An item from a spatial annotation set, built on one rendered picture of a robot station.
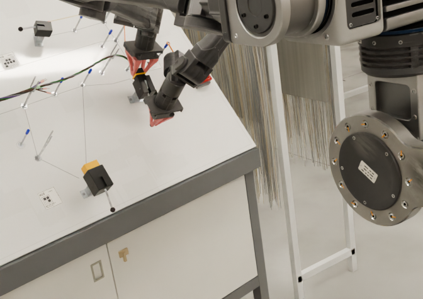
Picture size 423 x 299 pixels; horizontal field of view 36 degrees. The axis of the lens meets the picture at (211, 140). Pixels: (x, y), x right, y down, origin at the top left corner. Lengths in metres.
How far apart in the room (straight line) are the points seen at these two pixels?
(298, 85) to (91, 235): 1.48
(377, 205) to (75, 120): 1.00
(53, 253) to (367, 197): 0.86
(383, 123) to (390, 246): 2.20
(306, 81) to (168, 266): 1.22
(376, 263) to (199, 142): 1.38
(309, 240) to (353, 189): 2.18
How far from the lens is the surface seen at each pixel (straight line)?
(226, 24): 0.99
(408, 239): 3.32
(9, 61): 1.92
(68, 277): 1.80
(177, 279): 2.04
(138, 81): 1.91
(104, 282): 1.87
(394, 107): 1.16
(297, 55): 2.90
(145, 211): 1.83
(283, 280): 3.03
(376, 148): 1.10
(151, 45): 1.88
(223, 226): 2.11
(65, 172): 1.79
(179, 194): 1.90
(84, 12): 1.42
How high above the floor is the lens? 1.56
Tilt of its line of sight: 18 degrees down
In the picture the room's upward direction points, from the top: 8 degrees counter-clockwise
